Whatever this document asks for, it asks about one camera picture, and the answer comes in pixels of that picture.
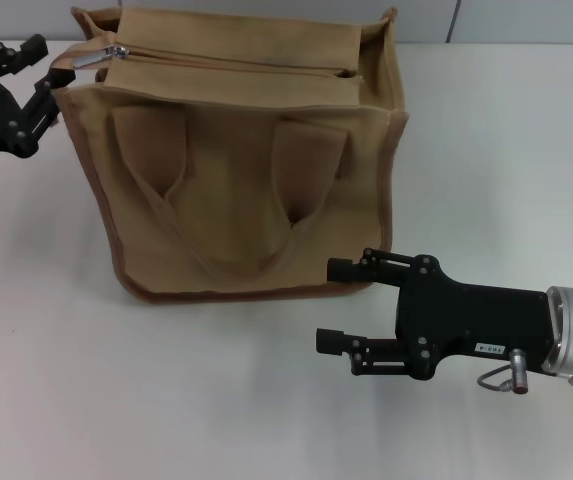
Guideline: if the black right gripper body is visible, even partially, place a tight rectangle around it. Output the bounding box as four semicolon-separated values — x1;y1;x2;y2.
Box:
395;252;551;382

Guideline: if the silver metal zipper pull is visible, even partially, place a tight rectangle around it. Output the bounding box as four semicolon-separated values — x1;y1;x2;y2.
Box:
73;43;131;69

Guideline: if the khaki canvas food bag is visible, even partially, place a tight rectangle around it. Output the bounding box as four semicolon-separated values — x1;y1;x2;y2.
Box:
48;5;411;305

